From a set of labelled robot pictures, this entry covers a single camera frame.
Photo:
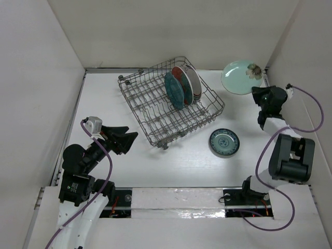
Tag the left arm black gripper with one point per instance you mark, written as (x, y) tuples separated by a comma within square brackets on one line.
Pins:
[(121, 140)]

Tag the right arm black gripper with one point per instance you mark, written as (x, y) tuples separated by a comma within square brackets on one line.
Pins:
[(257, 91)]

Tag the light green floral plate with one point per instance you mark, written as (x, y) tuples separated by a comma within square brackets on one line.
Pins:
[(239, 77)]

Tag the small blue patterned plate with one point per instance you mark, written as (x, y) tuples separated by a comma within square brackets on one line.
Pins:
[(224, 142)]

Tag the white green rimmed plate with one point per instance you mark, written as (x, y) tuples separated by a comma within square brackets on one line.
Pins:
[(195, 81)]

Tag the dark teal scalloped plate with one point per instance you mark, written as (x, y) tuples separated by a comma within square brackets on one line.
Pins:
[(174, 91)]

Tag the red teal floral plate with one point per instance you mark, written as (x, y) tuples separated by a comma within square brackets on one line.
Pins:
[(185, 82)]

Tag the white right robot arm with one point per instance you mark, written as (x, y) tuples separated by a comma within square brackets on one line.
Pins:
[(292, 156)]

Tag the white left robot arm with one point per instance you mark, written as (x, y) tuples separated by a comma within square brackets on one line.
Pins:
[(82, 197)]

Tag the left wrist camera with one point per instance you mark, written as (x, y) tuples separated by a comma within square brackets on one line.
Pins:
[(92, 126)]

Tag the grey wire dish rack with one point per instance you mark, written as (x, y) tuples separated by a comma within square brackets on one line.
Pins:
[(168, 109)]

